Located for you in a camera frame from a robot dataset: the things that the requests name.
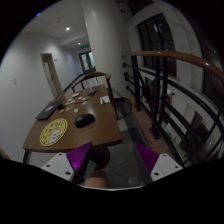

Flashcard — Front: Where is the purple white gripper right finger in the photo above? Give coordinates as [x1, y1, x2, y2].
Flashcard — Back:
[134, 142, 182, 183]

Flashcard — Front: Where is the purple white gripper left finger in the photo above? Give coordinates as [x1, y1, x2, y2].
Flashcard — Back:
[42, 142, 92, 182]

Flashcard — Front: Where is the round yellow mouse pad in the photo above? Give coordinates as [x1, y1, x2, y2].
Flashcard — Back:
[39, 118, 68, 147]

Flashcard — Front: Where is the black computer mouse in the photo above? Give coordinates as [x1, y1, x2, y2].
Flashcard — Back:
[74, 113, 95, 128]

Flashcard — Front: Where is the brown wooden table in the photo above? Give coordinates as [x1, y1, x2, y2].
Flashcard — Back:
[23, 85, 122, 164]

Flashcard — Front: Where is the dark closed laptop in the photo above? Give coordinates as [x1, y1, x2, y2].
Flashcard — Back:
[35, 100, 63, 120]

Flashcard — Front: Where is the white paper booklet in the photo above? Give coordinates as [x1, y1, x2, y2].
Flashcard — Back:
[100, 96, 110, 104]

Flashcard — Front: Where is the wooden handrail with black railing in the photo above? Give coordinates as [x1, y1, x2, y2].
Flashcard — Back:
[123, 51, 224, 167]

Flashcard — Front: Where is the wooden chair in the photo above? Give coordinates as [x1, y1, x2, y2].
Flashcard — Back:
[71, 72, 124, 119]

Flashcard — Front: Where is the white door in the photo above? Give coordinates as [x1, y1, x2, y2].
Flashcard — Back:
[41, 54, 63, 98]

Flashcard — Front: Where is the glass double door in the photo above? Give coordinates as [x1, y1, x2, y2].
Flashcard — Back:
[79, 51, 96, 74]

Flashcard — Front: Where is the green exit sign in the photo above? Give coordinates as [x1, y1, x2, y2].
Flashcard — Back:
[81, 45, 89, 49]

